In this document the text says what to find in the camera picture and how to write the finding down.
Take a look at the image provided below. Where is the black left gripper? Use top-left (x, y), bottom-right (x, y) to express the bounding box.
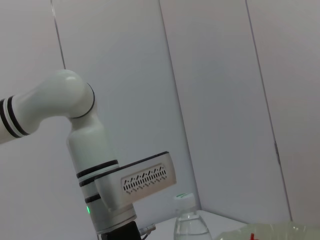
top-left (101, 221), bottom-right (141, 240)

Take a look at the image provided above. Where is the clear plastic water bottle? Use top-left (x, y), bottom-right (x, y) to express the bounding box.
top-left (173, 192), bottom-right (213, 240)

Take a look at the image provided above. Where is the green glass fruit plate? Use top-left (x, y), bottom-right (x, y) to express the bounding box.
top-left (215, 221), bottom-right (320, 240)

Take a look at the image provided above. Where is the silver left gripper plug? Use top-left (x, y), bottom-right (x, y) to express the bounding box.
top-left (139, 224), bottom-right (157, 236)

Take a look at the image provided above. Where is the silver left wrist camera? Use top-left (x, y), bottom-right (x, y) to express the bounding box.
top-left (93, 151), bottom-right (178, 213)

